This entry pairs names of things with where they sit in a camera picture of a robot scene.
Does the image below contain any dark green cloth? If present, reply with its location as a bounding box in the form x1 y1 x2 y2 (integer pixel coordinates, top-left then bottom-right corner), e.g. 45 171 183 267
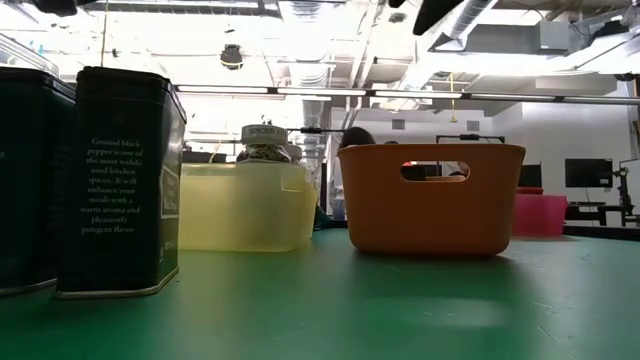
313 205 332 231

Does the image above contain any silver ventilation duct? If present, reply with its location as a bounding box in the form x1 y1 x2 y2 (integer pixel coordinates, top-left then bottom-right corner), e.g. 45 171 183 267
277 0 335 131
399 0 501 91

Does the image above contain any black background robot stand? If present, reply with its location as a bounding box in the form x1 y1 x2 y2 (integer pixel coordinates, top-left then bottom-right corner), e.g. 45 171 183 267
612 167 640 226

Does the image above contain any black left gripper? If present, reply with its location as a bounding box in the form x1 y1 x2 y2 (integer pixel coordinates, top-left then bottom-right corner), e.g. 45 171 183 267
32 0 79 17

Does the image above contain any black background desk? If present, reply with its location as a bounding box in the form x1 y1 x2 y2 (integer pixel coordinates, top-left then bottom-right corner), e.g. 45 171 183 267
565 201 640 227

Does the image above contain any translucent yellow plastic bin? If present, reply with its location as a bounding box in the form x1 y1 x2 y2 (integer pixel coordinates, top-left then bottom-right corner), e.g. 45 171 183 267
178 160 319 253

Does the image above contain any black wall monitor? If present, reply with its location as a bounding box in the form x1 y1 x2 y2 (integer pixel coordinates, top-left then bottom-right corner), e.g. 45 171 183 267
517 163 544 189
564 158 614 189

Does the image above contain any long LED light bar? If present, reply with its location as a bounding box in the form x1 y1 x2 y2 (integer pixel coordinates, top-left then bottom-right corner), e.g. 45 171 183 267
174 83 640 106

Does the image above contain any orange plastic bin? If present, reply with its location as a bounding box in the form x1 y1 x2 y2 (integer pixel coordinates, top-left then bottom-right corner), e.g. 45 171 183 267
337 143 527 258

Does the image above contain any black ceiling dome camera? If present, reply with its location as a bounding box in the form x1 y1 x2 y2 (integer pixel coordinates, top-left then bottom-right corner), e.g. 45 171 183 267
219 43 245 71

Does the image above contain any person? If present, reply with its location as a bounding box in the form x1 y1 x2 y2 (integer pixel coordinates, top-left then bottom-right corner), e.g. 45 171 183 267
327 126 376 221

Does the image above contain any white-lidded glass spice jar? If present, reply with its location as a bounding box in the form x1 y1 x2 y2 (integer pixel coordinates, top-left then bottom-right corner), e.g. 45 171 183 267
235 124 293 165
288 143 321 191

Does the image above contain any dark green pepper tin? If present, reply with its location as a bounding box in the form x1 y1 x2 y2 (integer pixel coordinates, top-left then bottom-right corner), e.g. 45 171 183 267
54 66 188 300
0 67 77 297

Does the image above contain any pink plastic bin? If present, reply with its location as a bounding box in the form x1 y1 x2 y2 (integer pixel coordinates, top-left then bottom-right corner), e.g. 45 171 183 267
510 187 569 238

